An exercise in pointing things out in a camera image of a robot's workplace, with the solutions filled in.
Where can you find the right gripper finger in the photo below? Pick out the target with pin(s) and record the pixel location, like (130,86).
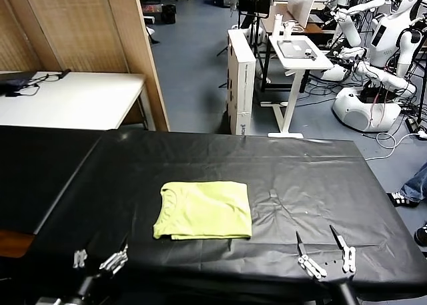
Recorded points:
(349,260)
(312,266)

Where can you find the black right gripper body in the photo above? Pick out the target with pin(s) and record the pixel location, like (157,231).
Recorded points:
(333,268)

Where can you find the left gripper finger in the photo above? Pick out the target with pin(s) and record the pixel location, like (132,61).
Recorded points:
(80,259)
(115,261)

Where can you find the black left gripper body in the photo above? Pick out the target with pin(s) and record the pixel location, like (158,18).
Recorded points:
(91,281)

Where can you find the yellow-green t-shirt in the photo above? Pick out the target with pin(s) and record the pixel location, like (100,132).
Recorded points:
(207,211)

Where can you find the black white sneaker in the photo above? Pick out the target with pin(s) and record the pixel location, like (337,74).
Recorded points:
(422,235)
(402,200)

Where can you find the black table cover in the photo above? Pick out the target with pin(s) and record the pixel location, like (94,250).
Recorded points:
(300,171)

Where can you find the black side table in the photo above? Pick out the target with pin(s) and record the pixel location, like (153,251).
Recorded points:
(33,171)

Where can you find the blue jeans leg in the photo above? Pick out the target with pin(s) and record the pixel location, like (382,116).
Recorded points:
(417,185)

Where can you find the black power strip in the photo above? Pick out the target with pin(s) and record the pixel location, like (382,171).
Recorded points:
(412,124)

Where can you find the white folding table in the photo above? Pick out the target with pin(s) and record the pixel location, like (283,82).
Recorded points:
(83,98)

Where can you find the tall white cardboard box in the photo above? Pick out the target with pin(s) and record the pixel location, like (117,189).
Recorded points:
(241,84)

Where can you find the white standing desk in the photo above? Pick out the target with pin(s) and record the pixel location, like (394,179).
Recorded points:
(300,63)

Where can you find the small black desk device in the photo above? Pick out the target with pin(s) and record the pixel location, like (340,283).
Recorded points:
(310,53)

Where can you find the grey laptop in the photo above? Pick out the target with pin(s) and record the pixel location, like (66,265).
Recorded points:
(295,48)

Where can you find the white humanoid robot with base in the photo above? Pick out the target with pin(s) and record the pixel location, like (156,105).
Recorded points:
(390,34)

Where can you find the wooden panel table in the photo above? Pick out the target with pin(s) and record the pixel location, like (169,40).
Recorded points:
(83,28)

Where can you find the brown wooden desk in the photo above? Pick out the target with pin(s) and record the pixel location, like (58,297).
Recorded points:
(313,28)

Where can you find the white cup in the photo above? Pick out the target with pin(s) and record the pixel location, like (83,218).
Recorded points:
(288,30)

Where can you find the white bottle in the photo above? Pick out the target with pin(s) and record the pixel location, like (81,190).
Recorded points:
(277,26)

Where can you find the black bin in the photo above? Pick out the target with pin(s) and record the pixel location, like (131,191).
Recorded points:
(168,14)

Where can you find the white curved panel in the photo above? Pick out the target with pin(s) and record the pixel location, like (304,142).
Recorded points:
(302,4)

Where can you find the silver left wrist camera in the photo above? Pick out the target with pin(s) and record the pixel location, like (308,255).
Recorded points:
(50,301)

